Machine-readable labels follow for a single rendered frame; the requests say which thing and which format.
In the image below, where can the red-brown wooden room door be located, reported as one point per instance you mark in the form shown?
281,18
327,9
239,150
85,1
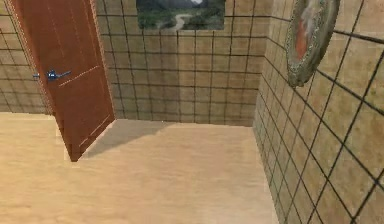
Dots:
70,50

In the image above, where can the oval framed picture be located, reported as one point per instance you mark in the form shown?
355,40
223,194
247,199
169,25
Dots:
308,36

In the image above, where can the landscape picture on wall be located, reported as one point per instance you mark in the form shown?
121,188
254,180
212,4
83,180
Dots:
180,15

